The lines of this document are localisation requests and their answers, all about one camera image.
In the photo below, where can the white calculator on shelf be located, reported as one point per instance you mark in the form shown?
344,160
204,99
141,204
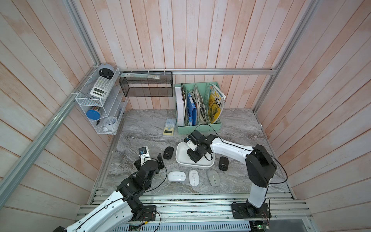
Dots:
101,88

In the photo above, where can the black mouse plain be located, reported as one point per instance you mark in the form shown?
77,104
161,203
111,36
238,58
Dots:
168,153

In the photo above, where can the black mesh wall basket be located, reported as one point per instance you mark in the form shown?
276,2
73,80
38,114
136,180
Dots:
140,87

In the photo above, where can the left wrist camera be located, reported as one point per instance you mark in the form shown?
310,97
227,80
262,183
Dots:
144,155

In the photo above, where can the white storage box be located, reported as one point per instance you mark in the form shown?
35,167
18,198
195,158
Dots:
186,157

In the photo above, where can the round white black clock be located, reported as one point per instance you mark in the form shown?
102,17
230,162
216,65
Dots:
106,70

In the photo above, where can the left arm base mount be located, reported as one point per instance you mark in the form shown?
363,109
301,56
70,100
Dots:
145,213

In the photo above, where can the newspapers in organizer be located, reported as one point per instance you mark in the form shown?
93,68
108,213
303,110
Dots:
200,107

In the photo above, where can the white mouse slim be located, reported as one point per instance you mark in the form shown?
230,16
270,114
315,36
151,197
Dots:
193,178

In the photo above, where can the blue folder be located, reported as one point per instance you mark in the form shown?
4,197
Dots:
191,110

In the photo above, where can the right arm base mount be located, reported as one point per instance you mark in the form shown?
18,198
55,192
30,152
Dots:
248,211

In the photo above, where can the yellow blue calculator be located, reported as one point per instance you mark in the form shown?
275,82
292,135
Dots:
169,127

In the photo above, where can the black mouse wide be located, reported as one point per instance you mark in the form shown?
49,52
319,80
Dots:
223,164

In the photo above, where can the yellow magazine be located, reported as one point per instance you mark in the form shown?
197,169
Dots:
216,102

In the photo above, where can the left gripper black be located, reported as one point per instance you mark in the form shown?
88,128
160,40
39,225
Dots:
161,163

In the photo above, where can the white mouse wide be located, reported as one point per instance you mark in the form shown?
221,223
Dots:
176,176

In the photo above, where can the white binder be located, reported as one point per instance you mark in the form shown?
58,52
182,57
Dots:
179,106

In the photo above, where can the green file organizer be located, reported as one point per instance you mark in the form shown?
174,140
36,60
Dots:
203,89

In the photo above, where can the blue lid jar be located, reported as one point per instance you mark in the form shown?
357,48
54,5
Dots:
93,113

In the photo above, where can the white ceramic cup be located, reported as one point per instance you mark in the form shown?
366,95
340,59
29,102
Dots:
109,124

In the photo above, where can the paper pack on basket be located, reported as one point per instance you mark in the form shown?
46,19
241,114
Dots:
140,75

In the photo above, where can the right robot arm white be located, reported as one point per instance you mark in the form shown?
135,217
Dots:
259,164

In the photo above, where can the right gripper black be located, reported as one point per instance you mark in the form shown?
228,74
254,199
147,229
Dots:
192,154

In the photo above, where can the grey mouse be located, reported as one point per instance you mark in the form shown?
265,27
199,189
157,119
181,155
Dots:
213,177

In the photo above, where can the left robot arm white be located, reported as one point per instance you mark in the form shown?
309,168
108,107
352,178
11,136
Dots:
123,204

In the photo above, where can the white wire wall shelf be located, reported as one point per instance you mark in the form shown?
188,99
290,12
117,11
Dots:
113,106

